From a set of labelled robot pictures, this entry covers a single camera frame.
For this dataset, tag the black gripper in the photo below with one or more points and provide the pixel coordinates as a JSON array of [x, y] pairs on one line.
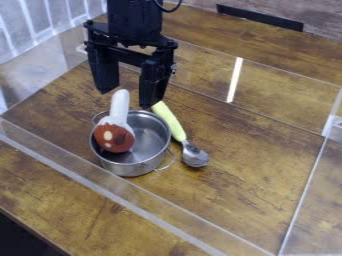
[[147, 50]]

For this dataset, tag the silver metal pot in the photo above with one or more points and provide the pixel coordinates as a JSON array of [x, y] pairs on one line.
[[150, 154]]

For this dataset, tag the spoon with yellow-green handle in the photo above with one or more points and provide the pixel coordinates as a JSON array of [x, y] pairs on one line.
[[193, 156]]

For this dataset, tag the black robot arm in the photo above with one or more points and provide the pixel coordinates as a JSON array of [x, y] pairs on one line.
[[141, 15]]

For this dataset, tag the clear acrylic triangular stand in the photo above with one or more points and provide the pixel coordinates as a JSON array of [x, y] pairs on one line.
[[81, 49]]

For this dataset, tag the black bar in background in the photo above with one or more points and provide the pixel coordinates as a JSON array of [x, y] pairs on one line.
[[262, 18]]

